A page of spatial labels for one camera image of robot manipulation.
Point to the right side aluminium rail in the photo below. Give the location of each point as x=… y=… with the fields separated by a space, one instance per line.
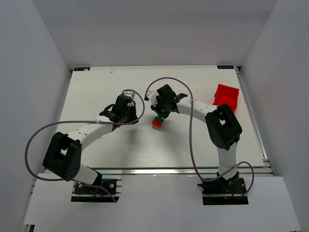
x=250 y=112

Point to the red plastic bin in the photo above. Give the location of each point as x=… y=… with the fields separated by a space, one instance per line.
x=226 y=95

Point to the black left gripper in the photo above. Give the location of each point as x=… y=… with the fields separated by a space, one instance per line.
x=130 y=118

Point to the blue corner label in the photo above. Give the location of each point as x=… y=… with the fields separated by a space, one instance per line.
x=225 y=67
x=81 y=69

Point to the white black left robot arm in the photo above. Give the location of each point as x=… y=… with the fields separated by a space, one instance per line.
x=63 y=156

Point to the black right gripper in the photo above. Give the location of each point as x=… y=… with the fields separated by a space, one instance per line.
x=161 y=111

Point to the red wood block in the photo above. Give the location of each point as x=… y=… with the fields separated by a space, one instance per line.
x=156 y=123

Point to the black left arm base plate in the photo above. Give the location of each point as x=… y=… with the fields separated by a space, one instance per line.
x=84 y=194

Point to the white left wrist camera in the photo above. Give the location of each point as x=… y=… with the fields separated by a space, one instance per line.
x=128 y=93

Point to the teal wood block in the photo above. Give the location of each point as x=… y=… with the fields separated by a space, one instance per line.
x=159 y=119

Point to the blue corner label right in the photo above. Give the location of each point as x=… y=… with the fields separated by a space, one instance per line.
x=225 y=67

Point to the blue corner label left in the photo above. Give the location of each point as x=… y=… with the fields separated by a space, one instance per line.
x=81 y=69

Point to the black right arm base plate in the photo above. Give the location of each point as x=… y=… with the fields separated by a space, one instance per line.
x=214 y=193

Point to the aluminium table edge rail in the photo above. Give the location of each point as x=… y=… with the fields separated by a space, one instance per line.
x=242 y=170

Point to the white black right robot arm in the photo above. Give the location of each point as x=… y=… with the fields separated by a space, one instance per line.
x=223 y=127

